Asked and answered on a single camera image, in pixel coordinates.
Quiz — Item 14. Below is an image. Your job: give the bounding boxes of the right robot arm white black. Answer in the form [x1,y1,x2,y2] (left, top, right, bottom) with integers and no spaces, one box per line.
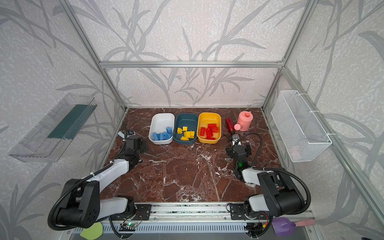
[226,134,312,220]

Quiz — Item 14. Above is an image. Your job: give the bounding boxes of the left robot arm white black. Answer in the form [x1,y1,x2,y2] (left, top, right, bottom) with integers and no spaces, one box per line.
[48,122,149,231]

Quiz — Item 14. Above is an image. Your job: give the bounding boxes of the red and black hand tool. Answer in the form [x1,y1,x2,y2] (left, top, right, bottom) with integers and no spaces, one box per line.
[225,118,236,142]

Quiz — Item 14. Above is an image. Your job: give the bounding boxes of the white plastic bin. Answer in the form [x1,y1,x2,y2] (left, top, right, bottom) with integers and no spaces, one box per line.
[149,113,175,145]

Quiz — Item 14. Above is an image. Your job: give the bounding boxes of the pink toy watering can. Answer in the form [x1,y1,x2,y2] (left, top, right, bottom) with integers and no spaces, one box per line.
[234,111,254,132]

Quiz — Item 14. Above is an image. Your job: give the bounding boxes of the yellow plastic bin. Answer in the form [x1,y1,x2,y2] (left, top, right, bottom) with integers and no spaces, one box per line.
[197,112,222,144]

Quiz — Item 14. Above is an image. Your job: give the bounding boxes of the dark teal plastic bin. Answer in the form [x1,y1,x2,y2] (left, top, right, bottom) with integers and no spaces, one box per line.
[173,113,198,145]

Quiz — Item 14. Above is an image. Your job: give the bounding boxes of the white wire mesh basket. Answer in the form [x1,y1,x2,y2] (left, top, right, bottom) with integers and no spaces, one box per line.
[271,90,332,163]

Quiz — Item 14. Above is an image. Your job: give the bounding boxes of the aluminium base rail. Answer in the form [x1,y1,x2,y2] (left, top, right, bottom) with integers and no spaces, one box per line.
[64,201,316,235]

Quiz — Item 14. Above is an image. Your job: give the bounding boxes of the purple toy shovel pink handle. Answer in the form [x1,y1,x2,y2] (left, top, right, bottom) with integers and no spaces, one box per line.
[272,217,316,237]

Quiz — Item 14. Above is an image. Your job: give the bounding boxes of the clear plastic wall shelf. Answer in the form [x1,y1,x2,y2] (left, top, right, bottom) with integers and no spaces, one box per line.
[9,94,97,163]

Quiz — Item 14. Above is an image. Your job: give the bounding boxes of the green toy spade wooden handle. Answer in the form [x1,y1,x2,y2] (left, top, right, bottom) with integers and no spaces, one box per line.
[80,222,103,240]

